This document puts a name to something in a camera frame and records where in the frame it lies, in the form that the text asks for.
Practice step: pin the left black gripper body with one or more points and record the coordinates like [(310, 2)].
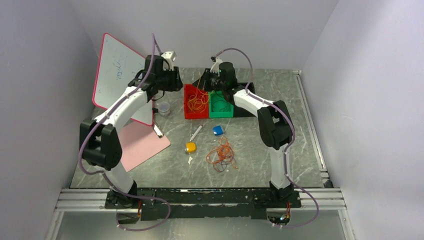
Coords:
[(169, 80)]

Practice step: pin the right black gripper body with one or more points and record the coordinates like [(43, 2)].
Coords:
[(212, 82)]

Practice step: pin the green plastic bin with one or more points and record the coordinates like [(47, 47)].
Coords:
[(218, 106)]

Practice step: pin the red plastic bin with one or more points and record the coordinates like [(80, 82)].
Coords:
[(195, 103)]

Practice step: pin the yellow eraser block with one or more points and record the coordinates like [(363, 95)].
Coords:
[(190, 147)]

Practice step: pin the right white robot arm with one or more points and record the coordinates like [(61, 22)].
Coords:
[(276, 131)]

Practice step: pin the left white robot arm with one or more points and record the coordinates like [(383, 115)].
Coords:
[(100, 151)]

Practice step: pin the clear jar of paperclips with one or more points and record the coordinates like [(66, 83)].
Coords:
[(164, 108)]

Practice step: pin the blue eraser block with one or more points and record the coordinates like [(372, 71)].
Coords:
[(218, 130)]

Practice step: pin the pink framed whiteboard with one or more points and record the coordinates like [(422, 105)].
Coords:
[(117, 66)]

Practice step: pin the white marker pen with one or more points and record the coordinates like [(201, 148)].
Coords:
[(196, 132)]

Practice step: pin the pink clipboard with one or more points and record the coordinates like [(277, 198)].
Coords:
[(139, 143)]

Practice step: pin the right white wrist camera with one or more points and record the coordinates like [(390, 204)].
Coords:
[(215, 66)]

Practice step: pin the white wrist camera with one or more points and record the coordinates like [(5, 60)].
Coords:
[(168, 60), (215, 66)]

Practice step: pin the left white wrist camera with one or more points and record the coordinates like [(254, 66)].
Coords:
[(168, 60)]

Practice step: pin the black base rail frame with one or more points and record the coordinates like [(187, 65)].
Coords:
[(180, 203)]

